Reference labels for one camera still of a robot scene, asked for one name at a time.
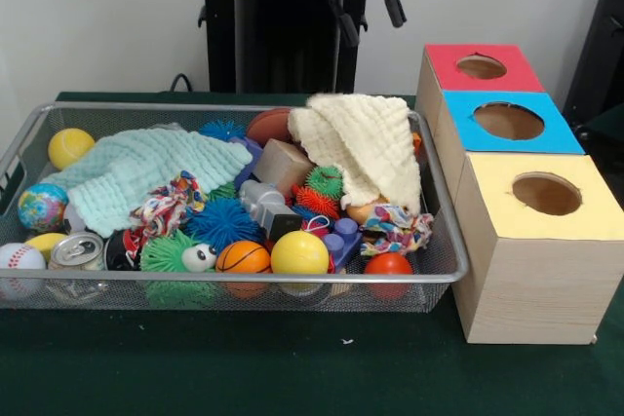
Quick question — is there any cream waffle cloth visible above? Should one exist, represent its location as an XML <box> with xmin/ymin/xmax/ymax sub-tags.
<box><xmin>287</xmin><ymin>93</ymin><xmax>423</xmax><ymax>216</ymax></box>

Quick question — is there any colourful knotted rope toy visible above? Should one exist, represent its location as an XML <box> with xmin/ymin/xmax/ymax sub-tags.
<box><xmin>359</xmin><ymin>204</ymin><xmax>435</xmax><ymax>257</ymax></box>

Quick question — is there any mint green waffle cloth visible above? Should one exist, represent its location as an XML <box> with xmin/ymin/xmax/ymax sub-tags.
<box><xmin>41</xmin><ymin>127</ymin><xmax>254</xmax><ymax>238</ymax></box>

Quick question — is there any wooden box with three holes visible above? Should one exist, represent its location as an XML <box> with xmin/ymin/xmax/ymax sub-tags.
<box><xmin>414</xmin><ymin>43</ymin><xmax>624</xmax><ymax>345</ymax></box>

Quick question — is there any smooth yellow ball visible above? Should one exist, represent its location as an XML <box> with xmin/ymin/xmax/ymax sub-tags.
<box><xmin>270</xmin><ymin>230</ymin><xmax>331</xmax><ymax>295</ymax></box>

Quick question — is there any red-orange ball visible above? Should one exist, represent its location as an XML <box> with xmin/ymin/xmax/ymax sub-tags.
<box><xmin>364</xmin><ymin>252</ymin><xmax>414</xmax><ymax>300</ymax></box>

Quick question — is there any small orange basketball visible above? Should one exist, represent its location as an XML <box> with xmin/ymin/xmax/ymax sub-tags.
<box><xmin>214</xmin><ymin>240</ymin><xmax>273</xmax><ymax>299</ymax></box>

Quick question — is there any green spiky toy with eyes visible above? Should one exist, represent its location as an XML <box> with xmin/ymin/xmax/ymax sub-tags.
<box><xmin>139</xmin><ymin>229</ymin><xmax>218</xmax><ymax>309</ymax></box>

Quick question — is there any yellow ball with seam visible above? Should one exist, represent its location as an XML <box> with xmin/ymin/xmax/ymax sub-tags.
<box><xmin>47</xmin><ymin>128</ymin><xmax>97</xmax><ymax>171</ymax></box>

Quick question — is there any silver drink can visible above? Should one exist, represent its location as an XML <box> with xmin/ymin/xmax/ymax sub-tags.
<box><xmin>48</xmin><ymin>230</ymin><xmax>107</xmax><ymax>272</ymax></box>

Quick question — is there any globe print ball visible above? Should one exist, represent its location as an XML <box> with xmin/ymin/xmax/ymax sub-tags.
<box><xmin>17</xmin><ymin>182</ymin><xmax>72</xmax><ymax>234</ymax></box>

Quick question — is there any white baseball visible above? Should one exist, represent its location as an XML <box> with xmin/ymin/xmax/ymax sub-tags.
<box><xmin>0</xmin><ymin>242</ymin><xmax>48</xmax><ymax>301</ymax></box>

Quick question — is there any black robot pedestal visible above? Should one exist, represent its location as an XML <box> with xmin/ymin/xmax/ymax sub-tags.
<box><xmin>187</xmin><ymin>0</ymin><xmax>394</xmax><ymax>95</ymax></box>

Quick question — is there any black cable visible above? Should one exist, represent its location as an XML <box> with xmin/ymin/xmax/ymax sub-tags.
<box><xmin>168</xmin><ymin>73</ymin><xmax>205</xmax><ymax>94</ymax></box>

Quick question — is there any silver wire mesh bin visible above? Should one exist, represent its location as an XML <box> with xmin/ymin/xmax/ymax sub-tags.
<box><xmin>0</xmin><ymin>101</ymin><xmax>470</xmax><ymax>315</ymax></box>

